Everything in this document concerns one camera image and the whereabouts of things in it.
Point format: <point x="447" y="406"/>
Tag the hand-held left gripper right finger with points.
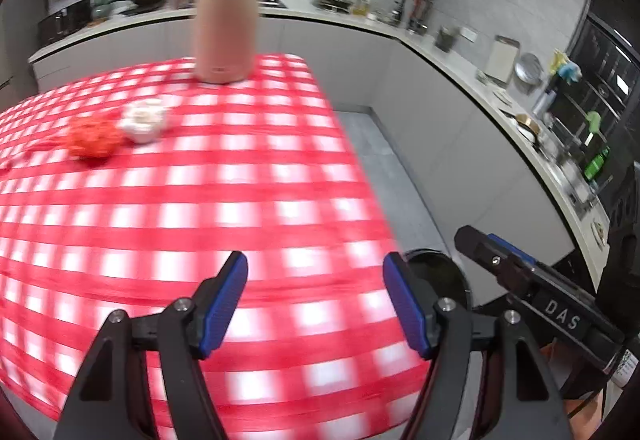
<point x="407" y="305"/>

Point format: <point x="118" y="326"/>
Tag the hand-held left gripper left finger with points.
<point x="222" y="307"/>

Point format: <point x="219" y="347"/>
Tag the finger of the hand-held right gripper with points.
<point x="482" y="252"/>
<point x="515" y="251"/>

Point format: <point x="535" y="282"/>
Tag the black round trash bin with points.
<point x="440" y="277"/>

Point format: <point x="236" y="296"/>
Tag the small patterned plate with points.
<point x="600" y="231"/>

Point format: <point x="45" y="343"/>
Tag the red checkered tablecloth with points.
<point x="200" y="200"/>

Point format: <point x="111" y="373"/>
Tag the green plastic bottle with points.
<point x="597" y="165"/>

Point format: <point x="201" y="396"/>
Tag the copper pan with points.
<point x="527" y="126"/>

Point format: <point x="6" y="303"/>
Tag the green cloth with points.
<point x="594" y="121"/>

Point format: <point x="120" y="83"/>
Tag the metal colander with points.
<point x="528" y="69"/>

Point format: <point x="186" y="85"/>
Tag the grey kitchen base cabinets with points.
<point x="400" y="85"/>

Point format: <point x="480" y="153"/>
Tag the black framed window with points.
<point x="607" y="85"/>

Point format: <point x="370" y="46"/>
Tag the pale cutting board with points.
<point x="501" y="60"/>

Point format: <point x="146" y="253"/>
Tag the yellow and blue rubber gloves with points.
<point x="565" y="66"/>

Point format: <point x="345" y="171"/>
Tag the white crumpled paper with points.
<point x="144" y="122"/>

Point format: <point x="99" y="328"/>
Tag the red crumpled wrapper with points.
<point x="95" y="137"/>

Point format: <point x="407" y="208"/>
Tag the dark cutlery holder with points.
<point x="446" y="40"/>

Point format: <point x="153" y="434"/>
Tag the metal utensil holder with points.
<point x="420" y="17"/>

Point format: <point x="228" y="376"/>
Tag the dark sauce bottle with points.
<point x="401" y="11"/>

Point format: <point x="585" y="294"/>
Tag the yellow oil bottle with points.
<point x="361" y="7"/>

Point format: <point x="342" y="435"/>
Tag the pink electric kettle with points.
<point x="227" y="20"/>

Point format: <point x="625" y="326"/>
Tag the metal dish rack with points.
<point x="331" y="2"/>

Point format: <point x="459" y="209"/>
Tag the black gas stove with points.
<point x="274" y="0"/>

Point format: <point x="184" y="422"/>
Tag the black microwave oven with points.
<point x="65" y="22"/>

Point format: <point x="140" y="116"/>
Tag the green glass jar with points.
<point x="101" y="5"/>

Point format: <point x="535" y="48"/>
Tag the white wall socket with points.
<point x="467" y="34"/>

